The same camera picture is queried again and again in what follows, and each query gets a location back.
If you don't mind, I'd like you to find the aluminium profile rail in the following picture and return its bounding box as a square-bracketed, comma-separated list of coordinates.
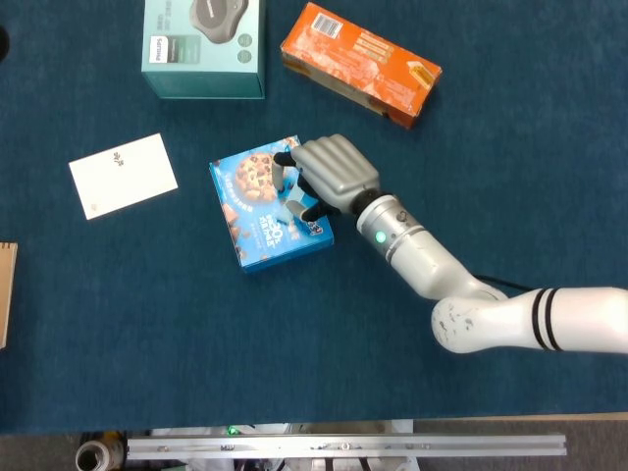
[126, 433, 568, 461]

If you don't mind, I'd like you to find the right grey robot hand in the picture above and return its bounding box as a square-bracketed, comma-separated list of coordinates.
[273, 134, 382, 222]

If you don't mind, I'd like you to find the orange snack box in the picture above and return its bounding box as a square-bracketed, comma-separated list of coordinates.
[280, 1, 444, 131]

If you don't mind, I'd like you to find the white paper card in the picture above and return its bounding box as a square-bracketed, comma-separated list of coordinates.
[68, 132, 180, 221]

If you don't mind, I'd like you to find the tan wooden board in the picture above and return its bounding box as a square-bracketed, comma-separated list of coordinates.
[0, 241, 20, 350]

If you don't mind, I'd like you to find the teal speaker product box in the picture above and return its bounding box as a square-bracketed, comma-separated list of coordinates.
[140, 0, 267, 100]

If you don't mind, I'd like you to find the blue chocolate cookie box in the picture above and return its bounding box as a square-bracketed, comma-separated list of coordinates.
[208, 134, 336, 275]

